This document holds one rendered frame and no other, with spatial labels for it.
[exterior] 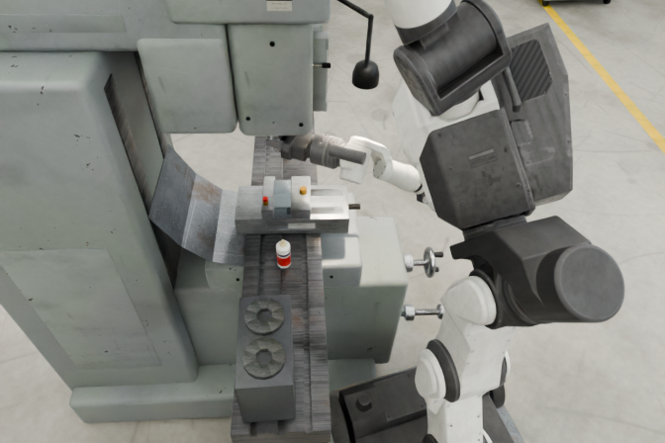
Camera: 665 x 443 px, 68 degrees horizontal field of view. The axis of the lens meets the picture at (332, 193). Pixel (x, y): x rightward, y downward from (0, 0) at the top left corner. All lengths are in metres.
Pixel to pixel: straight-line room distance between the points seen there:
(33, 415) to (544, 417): 2.13
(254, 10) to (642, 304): 2.48
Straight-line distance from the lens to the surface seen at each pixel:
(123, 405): 2.20
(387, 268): 1.73
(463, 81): 0.80
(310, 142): 1.34
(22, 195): 1.39
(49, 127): 1.21
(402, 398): 1.66
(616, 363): 2.73
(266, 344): 1.11
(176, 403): 2.15
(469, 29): 0.78
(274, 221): 1.50
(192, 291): 1.71
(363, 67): 1.30
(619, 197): 3.53
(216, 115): 1.22
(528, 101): 0.91
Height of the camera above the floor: 2.11
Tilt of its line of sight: 45 degrees down
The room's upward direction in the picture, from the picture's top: 3 degrees clockwise
